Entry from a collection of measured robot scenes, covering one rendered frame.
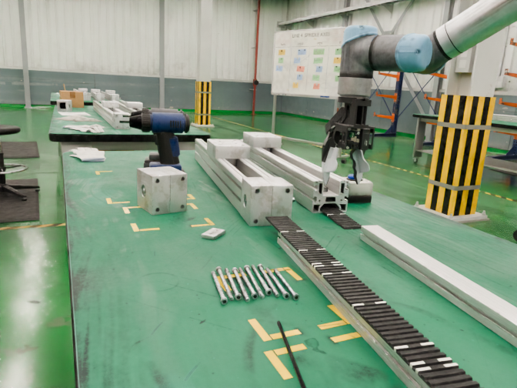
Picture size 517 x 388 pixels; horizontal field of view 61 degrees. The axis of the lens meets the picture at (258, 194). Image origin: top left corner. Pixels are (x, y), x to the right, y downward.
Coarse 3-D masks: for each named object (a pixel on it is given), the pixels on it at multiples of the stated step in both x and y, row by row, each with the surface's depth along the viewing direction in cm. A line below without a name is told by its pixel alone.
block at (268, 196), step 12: (252, 180) 103; (264, 180) 104; (276, 180) 104; (252, 192) 98; (264, 192) 99; (276, 192) 99; (288, 192) 100; (252, 204) 99; (264, 204) 99; (276, 204) 100; (288, 204) 101; (252, 216) 99; (264, 216) 100; (288, 216) 102
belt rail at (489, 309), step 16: (368, 240) 92; (384, 240) 86; (400, 240) 87; (400, 256) 81; (416, 256) 79; (416, 272) 77; (432, 272) 73; (448, 272) 73; (432, 288) 73; (448, 288) 69; (464, 288) 67; (480, 288) 67; (464, 304) 66; (480, 304) 63; (496, 304) 62; (480, 320) 63; (496, 320) 60; (512, 320) 58; (512, 336) 58
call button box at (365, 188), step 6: (354, 180) 126; (366, 180) 128; (348, 186) 124; (354, 186) 124; (360, 186) 125; (366, 186) 125; (354, 192) 125; (360, 192) 125; (366, 192) 126; (348, 198) 124; (354, 198) 125; (360, 198) 126; (366, 198) 126
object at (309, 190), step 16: (256, 160) 162; (272, 160) 144; (288, 160) 151; (304, 160) 141; (288, 176) 130; (304, 176) 118; (320, 176) 125; (336, 176) 118; (304, 192) 121; (320, 192) 114; (336, 192) 116
